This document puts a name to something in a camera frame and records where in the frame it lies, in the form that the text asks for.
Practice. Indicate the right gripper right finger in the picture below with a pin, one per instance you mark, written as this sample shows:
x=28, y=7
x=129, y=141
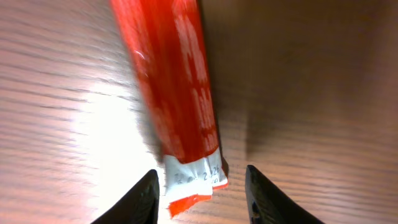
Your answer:
x=267, y=204

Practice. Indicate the red and white snack packet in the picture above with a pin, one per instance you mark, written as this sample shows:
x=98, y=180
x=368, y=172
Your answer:
x=165, y=41

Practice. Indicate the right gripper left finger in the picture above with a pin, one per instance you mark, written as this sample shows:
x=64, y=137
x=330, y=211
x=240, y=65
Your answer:
x=140, y=205

